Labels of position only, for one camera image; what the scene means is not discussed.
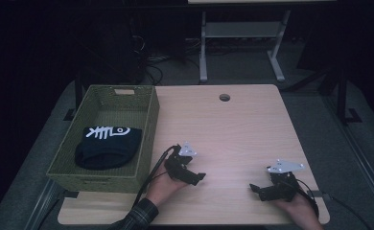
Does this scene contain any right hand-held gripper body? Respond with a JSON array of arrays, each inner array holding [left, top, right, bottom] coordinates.
[[257, 158, 306, 203]]

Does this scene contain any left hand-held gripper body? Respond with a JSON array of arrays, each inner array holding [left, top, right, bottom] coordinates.
[[164, 141, 199, 186]]

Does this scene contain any dark blue garment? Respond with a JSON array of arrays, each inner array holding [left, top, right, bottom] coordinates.
[[74, 126, 144, 172]]

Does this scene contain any green woven basket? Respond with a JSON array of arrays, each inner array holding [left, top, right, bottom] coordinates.
[[46, 83, 161, 195]]

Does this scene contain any person's left hand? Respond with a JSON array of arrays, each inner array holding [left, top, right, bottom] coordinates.
[[145, 158, 190, 208]]

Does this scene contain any person's right hand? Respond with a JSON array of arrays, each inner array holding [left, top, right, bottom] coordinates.
[[272, 191, 325, 230]]

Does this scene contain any black metal stand leg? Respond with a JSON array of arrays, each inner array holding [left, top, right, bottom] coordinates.
[[333, 63, 363, 127], [62, 70, 84, 123]]

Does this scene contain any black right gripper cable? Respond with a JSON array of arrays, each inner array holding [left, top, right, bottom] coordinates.
[[294, 177, 320, 219]]

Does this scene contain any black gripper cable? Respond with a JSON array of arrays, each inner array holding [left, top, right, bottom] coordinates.
[[294, 177, 320, 219], [131, 144, 180, 209]]

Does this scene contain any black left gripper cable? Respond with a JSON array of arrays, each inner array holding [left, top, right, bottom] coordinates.
[[131, 144, 180, 209]]

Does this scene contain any black floor cable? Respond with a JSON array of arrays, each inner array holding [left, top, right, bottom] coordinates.
[[322, 192, 373, 230]]

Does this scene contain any grey metal floor rail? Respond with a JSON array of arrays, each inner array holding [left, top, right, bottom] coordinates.
[[24, 178, 63, 230], [322, 95, 374, 222]]

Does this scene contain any bundle of dark floor cables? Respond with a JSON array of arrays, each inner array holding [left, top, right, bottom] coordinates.
[[129, 33, 202, 86]]

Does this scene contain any white metal desk frame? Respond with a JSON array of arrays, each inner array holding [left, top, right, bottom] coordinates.
[[187, 0, 338, 84]]

